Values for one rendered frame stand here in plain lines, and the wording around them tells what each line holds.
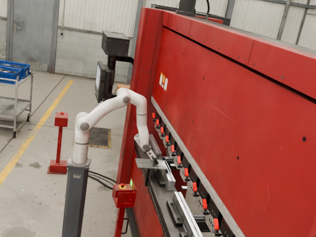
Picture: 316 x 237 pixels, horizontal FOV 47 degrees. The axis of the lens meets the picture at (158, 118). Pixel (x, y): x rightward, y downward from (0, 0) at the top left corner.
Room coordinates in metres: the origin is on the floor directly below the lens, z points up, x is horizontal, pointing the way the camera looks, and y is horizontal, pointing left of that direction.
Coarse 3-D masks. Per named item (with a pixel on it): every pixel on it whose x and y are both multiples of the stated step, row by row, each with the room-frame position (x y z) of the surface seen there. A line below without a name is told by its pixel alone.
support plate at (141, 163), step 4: (136, 160) 2.99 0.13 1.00; (140, 160) 3.00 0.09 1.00; (144, 160) 3.02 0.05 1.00; (148, 160) 3.03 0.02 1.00; (152, 160) 3.05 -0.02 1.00; (160, 160) 3.08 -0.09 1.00; (136, 164) 2.93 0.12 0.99; (140, 164) 2.92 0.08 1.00; (144, 164) 2.94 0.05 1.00; (148, 164) 2.95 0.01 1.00; (144, 168) 2.88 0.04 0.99; (148, 168) 2.88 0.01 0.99; (152, 168) 2.89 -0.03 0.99; (156, 168) 2.90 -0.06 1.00; (160, 168) 2.91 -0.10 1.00; (164, 168) 2.92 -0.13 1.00
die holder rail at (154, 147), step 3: (150, 135) 3.75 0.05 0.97; (150, 138) 3.66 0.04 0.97; (153, 138) 3.68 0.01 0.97; (150, 141) 3.58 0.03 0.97; (153, 141) 3.60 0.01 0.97; (150, 144) 3.57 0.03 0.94; (153, 144) 3.50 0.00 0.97; (156, 144) 3.52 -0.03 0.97; (153, 147) 3.43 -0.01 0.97; (156, 147) 3.45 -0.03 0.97; (153, 150) 3.42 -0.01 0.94; (156, 150) 3.36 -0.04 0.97; (159, 150) 3.37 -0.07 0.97; (156, 153) 3.30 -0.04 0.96; (159, 153) 3.31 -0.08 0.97; (156, 156) 3.32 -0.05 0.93; (159, 156) 3.33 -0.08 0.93; (159, 159) 3.33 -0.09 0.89
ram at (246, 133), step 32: (160, 64) 3.67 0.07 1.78; (192, 64) 2.72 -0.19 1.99; (224, 64) 2.17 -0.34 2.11; (160, 96) 3.46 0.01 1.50; (192, 96) 2.59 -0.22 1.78; (224, 96) 2.07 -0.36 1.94; (256, 96) 1.73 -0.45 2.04; (288, 96) 1.49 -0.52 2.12; (192, 128) 2.46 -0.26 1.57; (224, 128) 1.98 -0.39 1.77; (256, 128) 1.66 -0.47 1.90; (288, 128) 1.43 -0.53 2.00; (224, 160) 1.89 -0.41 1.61; (256, 160) 1.59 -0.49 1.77; (288, 160) 1.37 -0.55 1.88; (224, 192) 1.80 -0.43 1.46; (256, 192) 1.52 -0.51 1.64; (288, 192) 1.31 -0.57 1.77; (256, 224) 1.45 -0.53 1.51; (288, 224) 1.26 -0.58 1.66
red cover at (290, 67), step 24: (168, 24) 3.55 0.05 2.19; (192, 24) 2.84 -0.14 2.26; (216, 48) 2.29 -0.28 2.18; (240, 48) 1.97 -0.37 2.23; (264, 48) 1.74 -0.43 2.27; (288, 48) 1.61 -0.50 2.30; (264, 72) 1.68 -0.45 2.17; (288, 72) 1.50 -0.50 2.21; (312, 72) 1.36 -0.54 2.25; (312, 96) 1.32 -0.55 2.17
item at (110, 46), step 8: (104, 32) 4.13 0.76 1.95; (112, 32) 4.26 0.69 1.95; (104, 40) 4.02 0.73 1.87; (112, 40) 3.85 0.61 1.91; (120, 40) 3.87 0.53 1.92; (128, 40) 3.90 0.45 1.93; (104, 48) 3.94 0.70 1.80; (112, 48) 3.85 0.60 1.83; (120, 48) 3.88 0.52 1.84; (128, 48) 3.91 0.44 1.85; (112, 56) 4.25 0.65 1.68; (120, 56) 3.89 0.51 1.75; (112, 64) 4.26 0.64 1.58; (112, 72) 4.25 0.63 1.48; (112, 80) 4.27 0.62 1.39
